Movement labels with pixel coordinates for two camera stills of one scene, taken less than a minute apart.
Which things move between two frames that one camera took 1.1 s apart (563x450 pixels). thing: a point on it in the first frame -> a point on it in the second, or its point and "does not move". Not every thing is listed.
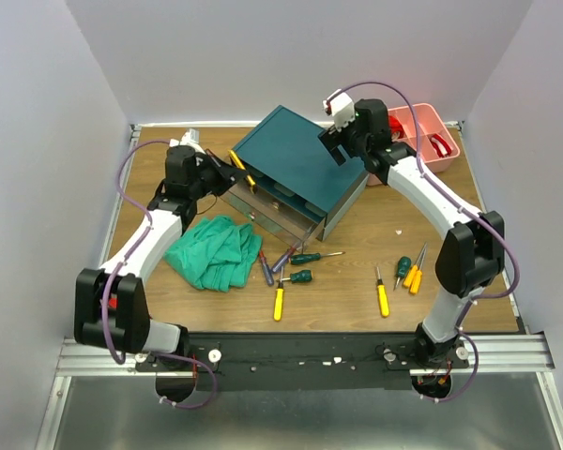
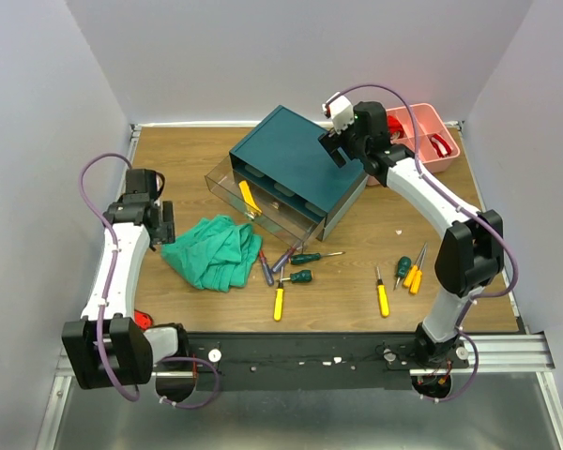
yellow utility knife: x=237 y=162 -> x=252 y=208
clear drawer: x=282 y=214 does not move
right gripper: x=334 y=142 does not move
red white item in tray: x=443 y=148 does not move
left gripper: x=212 y=160 -> x=165 y=233
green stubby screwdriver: x=300 y=277 does not move
